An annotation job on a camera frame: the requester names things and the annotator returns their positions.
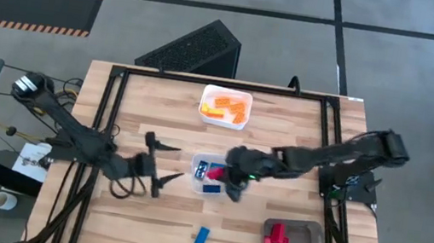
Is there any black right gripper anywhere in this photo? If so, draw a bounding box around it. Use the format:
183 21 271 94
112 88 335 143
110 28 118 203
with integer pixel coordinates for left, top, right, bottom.
219 142 283 209

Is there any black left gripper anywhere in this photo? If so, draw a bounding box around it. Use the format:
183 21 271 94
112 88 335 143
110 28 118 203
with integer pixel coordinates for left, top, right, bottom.
113 126 190 202

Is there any clear plastic bin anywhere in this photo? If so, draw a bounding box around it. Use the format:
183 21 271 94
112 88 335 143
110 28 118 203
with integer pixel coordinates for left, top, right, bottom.
187 150 239 200

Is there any white plastic bin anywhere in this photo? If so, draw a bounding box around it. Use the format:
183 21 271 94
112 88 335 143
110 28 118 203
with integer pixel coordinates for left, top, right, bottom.
196 83 255 133

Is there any grey plastic bin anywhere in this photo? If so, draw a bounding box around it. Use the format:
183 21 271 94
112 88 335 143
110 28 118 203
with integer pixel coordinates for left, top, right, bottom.
260 213 332 243

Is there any black perforated box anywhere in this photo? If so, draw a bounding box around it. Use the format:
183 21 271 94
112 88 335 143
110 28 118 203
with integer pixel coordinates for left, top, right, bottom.
133 7 246 81

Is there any white paper sheet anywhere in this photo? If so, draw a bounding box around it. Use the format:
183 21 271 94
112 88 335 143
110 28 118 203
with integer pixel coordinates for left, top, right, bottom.
9 138 54 184

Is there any white mug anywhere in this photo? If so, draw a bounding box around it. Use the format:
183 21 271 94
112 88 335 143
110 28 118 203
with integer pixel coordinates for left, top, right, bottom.
0 191 20 216

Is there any black hazard-striped floor mat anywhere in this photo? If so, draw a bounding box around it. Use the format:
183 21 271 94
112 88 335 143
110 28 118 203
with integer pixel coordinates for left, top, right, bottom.
0 0 105 44

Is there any black aluminium table frame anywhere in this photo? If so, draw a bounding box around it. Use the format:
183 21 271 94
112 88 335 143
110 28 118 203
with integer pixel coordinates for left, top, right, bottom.
15 51 414 243

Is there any black cable loop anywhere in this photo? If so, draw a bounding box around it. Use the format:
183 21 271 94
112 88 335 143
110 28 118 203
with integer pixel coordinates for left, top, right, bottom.
287 75 304 96

